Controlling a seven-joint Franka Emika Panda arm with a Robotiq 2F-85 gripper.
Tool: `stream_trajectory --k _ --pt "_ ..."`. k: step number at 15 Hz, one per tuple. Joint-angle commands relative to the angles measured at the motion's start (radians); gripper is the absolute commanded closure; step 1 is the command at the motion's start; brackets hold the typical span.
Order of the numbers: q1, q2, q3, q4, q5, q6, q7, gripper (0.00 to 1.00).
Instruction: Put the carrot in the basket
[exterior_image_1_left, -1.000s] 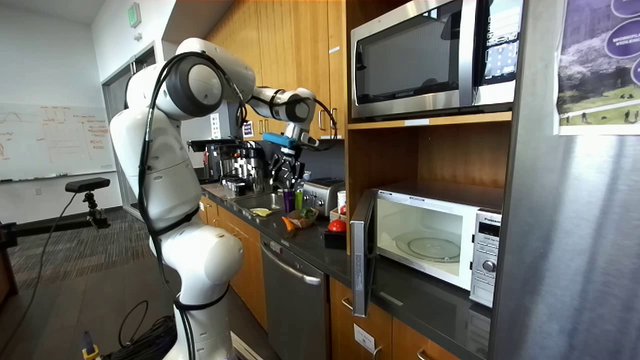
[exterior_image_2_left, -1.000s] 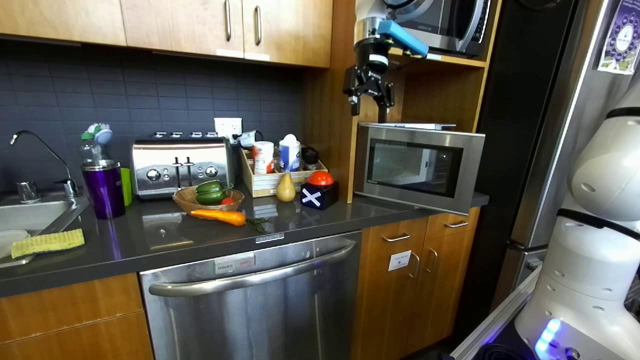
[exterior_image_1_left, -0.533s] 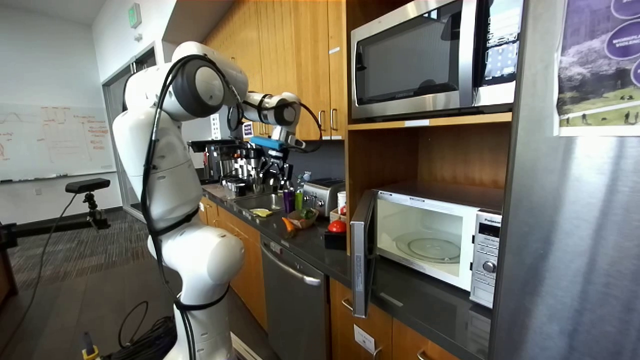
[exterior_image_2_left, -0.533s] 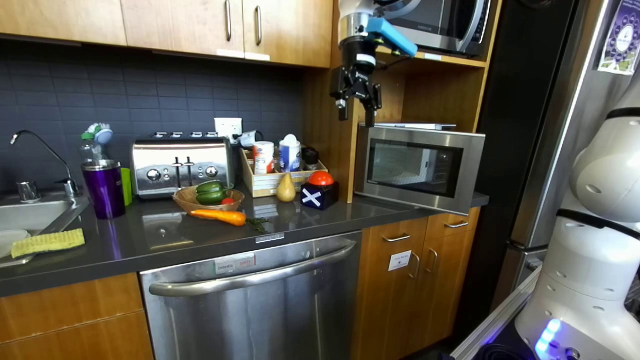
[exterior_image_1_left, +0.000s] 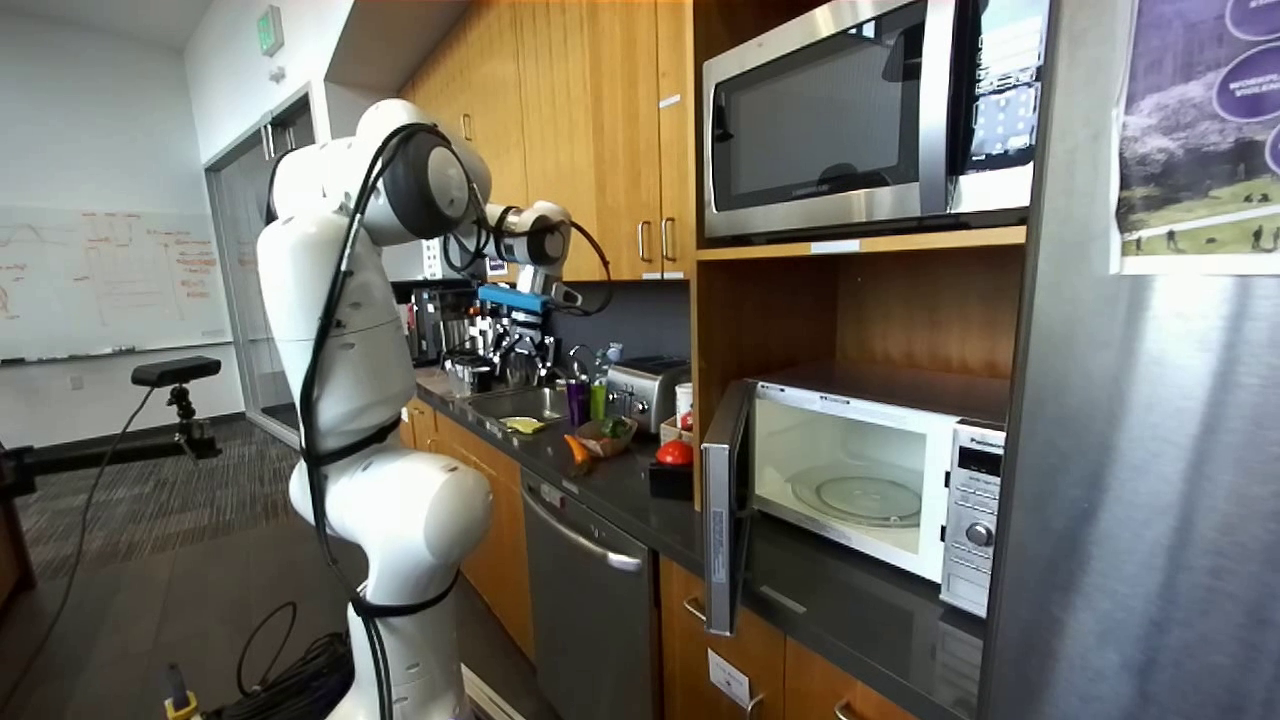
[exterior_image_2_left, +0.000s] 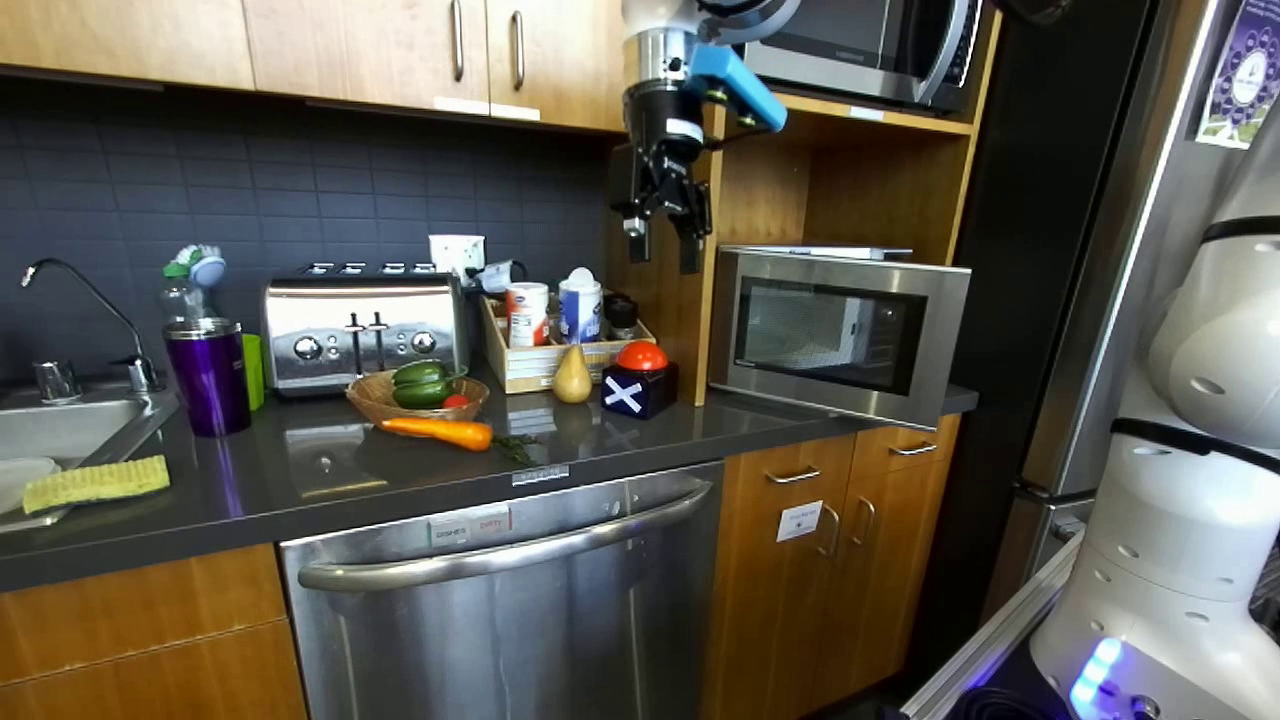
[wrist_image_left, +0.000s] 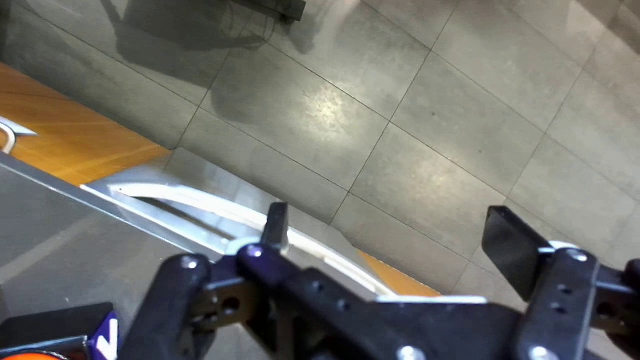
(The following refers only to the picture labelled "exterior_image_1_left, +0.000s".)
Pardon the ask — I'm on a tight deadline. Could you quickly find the stainless steel refrigerator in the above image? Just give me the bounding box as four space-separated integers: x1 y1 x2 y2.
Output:
978 0 1280 720

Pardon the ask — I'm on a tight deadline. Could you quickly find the stainless steel dishwasher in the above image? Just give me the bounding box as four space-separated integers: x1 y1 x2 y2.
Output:
520 467 663 720

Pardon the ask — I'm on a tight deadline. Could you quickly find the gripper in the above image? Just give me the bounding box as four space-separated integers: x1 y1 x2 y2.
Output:
489 311 558 387

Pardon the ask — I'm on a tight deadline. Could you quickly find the camera on mount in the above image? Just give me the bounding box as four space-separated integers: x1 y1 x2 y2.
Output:
130 355 224 462

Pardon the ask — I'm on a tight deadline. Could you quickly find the poster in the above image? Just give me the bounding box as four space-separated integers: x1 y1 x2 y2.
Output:
1109 0 1280 277

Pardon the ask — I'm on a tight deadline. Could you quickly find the coffee machine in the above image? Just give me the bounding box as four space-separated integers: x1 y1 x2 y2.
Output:
408 279 483 368

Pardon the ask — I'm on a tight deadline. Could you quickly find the coil of black cable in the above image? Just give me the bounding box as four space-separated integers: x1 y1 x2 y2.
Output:
200 600 357 720

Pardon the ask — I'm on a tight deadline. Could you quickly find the sink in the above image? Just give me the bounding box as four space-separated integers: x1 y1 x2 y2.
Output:
465 385 571 433

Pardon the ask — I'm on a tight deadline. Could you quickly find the silver toaster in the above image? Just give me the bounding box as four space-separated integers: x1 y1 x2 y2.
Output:
604 356 692 434

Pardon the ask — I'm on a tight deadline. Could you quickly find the whiteboard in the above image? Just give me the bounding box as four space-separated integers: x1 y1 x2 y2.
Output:
0 204 237 365

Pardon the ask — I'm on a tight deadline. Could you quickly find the glass door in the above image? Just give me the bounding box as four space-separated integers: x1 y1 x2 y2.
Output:
204 88 323 443

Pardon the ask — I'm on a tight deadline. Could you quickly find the stainless steel microwave door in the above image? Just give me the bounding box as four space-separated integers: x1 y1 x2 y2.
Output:
702 0 963 241

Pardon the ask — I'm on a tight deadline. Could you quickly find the green soap bottle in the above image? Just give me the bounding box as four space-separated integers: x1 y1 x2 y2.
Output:
589 345 623 422

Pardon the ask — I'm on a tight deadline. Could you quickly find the white microwave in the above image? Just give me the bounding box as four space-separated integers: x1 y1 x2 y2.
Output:
700 374 1007 638

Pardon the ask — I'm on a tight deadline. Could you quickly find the white microwave door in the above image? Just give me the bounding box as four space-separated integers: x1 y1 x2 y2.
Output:
700 379 759 638

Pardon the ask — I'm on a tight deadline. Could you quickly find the yellow clamp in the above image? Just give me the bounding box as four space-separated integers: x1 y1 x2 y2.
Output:
162 661 200 720

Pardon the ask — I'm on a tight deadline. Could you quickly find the wooden wall cabinet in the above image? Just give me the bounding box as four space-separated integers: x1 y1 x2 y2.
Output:
398 0 697 283

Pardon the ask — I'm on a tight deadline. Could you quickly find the small brown basket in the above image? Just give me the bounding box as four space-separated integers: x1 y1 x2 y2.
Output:
577 418 640 460

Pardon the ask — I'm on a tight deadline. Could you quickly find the dishwasher handle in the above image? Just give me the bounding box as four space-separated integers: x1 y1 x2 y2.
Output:
523 488 645 575

